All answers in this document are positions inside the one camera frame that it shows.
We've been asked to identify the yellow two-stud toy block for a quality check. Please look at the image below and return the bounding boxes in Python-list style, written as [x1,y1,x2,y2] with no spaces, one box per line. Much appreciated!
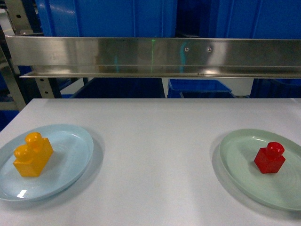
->
[13,132,54,177]

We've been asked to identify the red one-stud toy block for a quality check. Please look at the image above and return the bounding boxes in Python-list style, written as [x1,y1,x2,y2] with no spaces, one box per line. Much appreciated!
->
[254,142,286,174]

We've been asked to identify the small blue crate below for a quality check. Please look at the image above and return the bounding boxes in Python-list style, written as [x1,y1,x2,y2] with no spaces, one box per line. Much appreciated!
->
[167,79,235,98]

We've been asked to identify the light blue plate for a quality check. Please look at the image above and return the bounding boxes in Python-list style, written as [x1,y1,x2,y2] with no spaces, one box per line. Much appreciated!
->
[0,124,94,202]

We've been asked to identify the light green plate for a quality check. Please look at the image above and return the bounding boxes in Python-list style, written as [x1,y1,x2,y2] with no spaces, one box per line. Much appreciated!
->
[218,129,301,211]

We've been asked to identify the large blue bin left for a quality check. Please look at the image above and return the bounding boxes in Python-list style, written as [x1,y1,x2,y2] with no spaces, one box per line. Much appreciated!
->
[36,0,177,38]

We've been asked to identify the large blue bin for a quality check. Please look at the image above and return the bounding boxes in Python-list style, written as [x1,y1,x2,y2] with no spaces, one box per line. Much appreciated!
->
[208,0,301,39]
[36,0,177,38]

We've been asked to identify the large blue bin right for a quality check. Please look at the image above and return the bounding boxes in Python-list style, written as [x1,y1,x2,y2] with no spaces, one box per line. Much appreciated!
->
[208,0,301,39]

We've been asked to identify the stainless steel shelf rail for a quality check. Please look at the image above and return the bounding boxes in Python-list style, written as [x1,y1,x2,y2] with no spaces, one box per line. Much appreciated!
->
[17,36,301,79]

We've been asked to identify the metal rack upright post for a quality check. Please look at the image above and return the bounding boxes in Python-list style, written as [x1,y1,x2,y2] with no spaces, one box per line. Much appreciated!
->
[0,0,41,111]

